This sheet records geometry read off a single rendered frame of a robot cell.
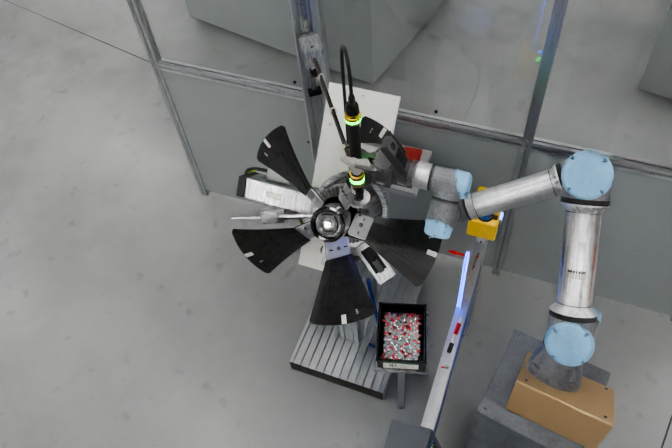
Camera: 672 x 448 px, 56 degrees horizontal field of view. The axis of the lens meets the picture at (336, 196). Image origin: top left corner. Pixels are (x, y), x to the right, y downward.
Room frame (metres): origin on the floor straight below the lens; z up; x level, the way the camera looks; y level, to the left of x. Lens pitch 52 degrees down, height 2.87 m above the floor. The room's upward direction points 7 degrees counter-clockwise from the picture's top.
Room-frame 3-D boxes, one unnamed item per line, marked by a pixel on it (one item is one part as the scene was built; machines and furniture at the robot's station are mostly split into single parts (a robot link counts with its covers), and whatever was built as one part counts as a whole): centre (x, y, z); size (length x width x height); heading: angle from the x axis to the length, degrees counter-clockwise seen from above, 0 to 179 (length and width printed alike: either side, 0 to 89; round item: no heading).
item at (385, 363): (0.95, -0.17, 0.85); 0.22 x 0.17 x 0.07; 170
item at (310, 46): (1.81, 0.03, 1.42); 0.10 x 0.07 x 0.08; 9
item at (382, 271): (1.19, -0.13, 0.98); 0.20 x 0.16 x 0.20; 154
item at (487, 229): (1.30, -0.52, 1.02); 0.16 x 0.10 x 0.11; 154
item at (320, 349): (1.43, -0.04, 0.04); 0.62 x 0.46 x 0.08; 154
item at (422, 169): (1.11, -0.24, 1.52); 0.08 x 0.05 x 0.08; 154
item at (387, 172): (1.14, -0.17, 1.51); 0.12 x 0.08 x 0.09; 64
